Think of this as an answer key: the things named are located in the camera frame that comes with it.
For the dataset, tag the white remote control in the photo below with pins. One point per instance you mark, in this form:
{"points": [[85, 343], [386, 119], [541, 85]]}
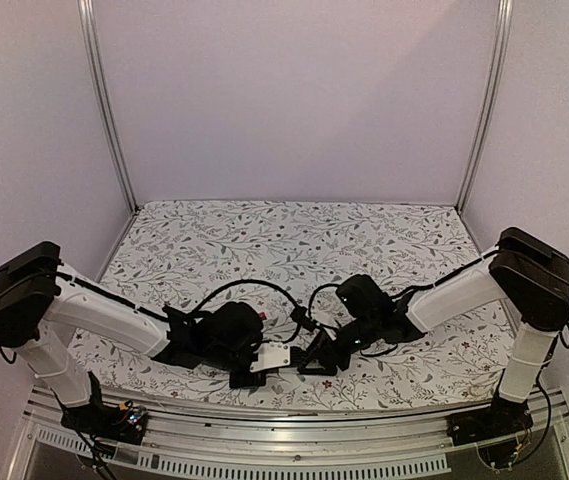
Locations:
{"points": [[284, 375]]}

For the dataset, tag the left aluminium frame post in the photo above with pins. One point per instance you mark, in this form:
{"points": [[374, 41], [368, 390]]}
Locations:
{"points": [[91, 41]]}

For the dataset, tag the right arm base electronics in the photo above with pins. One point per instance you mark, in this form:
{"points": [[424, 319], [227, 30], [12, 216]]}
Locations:
{"points": [[505, 426]]}

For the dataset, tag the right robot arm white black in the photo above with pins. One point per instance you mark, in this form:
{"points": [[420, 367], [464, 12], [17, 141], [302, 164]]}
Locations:
{"points": [[532, 275]]}

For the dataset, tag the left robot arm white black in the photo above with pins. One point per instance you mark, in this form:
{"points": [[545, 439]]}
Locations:
{"points": [[37, 288]]}

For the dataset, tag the front aluminium rail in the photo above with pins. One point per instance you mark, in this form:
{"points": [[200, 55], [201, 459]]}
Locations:
{"points": [[195, 440]]}

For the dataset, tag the floral patterned table mat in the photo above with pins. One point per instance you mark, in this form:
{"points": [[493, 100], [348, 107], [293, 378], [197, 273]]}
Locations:
{"points": [[271, 254]]}

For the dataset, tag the aluminium frame post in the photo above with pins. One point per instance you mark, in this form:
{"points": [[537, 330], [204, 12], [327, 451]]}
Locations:
{"points": [[495, 70], [91, 41]]}

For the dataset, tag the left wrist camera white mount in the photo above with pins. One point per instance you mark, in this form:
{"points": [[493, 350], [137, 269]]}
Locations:
{"points": [[271, 356]]}

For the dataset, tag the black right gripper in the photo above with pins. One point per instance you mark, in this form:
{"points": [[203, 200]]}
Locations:
{"points": [[323, 352]]}

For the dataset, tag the right aluminium frame post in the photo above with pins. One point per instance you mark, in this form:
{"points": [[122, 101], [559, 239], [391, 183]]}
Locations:
{"points": [[495, 70]]}

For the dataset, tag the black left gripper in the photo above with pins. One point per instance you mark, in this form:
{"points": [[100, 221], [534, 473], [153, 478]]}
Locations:
{"points": [[237, 383]]}

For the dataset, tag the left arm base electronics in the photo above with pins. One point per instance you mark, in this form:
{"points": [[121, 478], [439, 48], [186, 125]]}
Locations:
{"points": [[125, 423]]}

